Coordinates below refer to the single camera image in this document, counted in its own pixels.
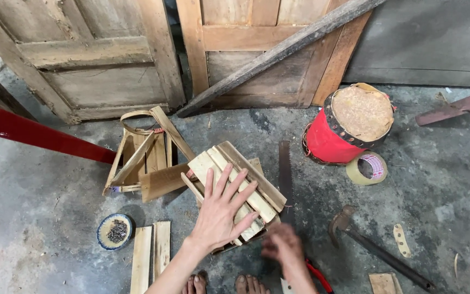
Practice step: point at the person's right hand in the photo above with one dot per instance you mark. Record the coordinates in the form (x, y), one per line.
(286, 245)

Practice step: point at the person's left hand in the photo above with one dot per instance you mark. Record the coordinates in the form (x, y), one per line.
(214, 220)

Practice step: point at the person's right fingers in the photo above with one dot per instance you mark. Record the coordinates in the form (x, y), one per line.
(271, 248)

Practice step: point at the wooden slat box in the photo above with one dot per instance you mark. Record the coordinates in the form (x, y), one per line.
(259, 192)

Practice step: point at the person's right foot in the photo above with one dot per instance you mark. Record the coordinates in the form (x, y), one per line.
(251, 285)

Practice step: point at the person's foot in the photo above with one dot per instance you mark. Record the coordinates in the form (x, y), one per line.
(195, 285)
(251, 285)

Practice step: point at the dark hand saw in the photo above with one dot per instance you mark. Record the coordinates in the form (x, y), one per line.
(286, 175)

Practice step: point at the person's left foot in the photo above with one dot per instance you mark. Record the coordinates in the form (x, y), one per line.
(195, 285)

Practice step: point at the short pale wooden slat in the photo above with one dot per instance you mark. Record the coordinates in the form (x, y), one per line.
(161, 249)

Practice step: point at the rusty claw hammer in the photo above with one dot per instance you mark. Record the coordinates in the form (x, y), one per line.
(382, 255)

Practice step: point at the clear packing tape roll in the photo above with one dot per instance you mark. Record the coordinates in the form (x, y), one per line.
(357, 173)

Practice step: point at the flat square wood offcut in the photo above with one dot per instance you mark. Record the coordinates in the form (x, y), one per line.
(384, 284)

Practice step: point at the red drum stool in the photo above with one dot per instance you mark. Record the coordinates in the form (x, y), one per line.
(329, 139)

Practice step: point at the long pale wooden slat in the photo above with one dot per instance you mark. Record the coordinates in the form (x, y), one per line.
(142, 261)

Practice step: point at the small wood strip with holes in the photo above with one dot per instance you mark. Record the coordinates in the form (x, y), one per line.
(401, 241)

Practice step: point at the pile of small nails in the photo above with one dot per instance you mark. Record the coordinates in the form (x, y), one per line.
(117, 232)

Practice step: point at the blue rimmed bowl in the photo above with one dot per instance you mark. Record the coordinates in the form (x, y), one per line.
(103, 235)

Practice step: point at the thin wood splinter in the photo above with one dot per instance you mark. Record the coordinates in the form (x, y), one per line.
(456, 265)

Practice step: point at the long dark wooden beam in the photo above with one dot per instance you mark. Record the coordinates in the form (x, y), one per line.
(284, 50)

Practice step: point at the brown panelled wooden door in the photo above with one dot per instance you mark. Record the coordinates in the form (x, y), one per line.
(251, 36)

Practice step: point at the reddish wooden plank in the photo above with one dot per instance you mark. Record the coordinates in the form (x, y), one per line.
(459, 107)

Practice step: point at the weathered grey wooden door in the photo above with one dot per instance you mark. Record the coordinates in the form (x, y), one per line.
(96, 85)

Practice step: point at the grey board panel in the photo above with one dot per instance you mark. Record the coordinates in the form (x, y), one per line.
(431, 41)

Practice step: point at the glossy red pole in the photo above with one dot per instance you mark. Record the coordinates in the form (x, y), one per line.
(35, 132)

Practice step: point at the unfinished bamboo slat frame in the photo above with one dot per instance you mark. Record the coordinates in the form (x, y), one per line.
(153, 163)

